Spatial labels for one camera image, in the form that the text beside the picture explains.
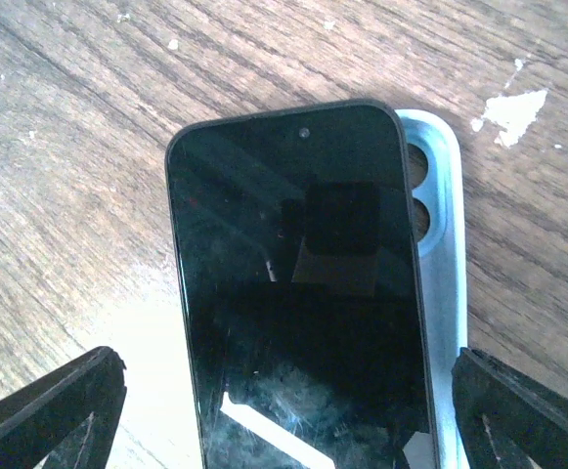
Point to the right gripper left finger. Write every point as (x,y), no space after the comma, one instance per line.
(67,418)

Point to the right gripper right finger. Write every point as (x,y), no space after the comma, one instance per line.
(505,418)

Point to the light blue phone case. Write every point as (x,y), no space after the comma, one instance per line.
(442,264)

